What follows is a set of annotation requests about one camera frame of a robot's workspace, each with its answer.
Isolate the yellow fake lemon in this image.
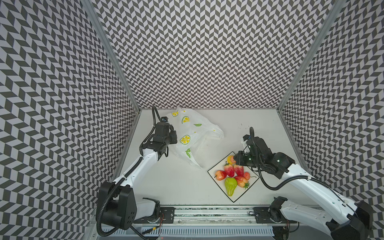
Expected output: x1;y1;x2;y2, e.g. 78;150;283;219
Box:
227;155;236;165

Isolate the small pink fake peach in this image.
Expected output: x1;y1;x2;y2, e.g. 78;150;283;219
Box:
243;172;255;182

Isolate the red-yellow fake strawberry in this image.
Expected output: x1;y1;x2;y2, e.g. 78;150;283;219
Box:
235;176;250;189

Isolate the green fake pear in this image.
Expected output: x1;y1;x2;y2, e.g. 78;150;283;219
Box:
225;178;238;197

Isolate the large red fake apple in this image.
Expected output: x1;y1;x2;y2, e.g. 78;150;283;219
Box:
215;170;227;181

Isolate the white lemon-print plastic bag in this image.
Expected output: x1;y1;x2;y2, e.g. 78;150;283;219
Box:
167;107;225;169

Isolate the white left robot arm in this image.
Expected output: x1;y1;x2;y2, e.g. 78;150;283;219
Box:
96;107;178;237

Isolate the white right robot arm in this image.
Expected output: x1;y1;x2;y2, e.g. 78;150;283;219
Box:
235;132;373;240

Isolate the white perforated vent strip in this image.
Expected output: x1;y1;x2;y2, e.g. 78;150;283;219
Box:
98;225;275;238

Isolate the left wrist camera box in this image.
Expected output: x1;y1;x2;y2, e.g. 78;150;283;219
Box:
161;117;169;123

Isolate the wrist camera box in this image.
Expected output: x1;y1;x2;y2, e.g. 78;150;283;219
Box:
241;135;251;149
161;117;169;123

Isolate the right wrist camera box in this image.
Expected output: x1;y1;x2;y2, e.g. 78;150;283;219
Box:
241;135;251;149

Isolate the aluminium right corner post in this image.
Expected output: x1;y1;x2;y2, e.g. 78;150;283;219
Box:
277;0;347;114

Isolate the aluminium corner post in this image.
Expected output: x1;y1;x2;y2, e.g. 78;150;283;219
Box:
277;0;347;114
81;0;140;112

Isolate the aluminium left corner post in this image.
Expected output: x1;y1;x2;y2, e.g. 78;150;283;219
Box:
81;0;140;112

